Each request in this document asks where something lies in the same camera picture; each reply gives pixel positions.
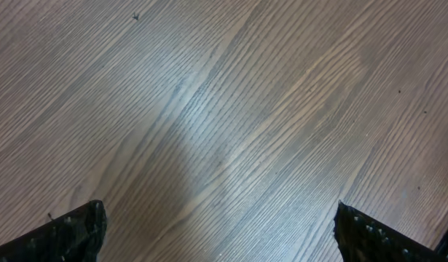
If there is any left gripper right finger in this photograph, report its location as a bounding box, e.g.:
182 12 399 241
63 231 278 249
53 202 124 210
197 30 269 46
334 202 448 262

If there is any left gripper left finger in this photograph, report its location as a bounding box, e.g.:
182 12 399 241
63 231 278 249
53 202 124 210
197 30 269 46
0 199 107 262

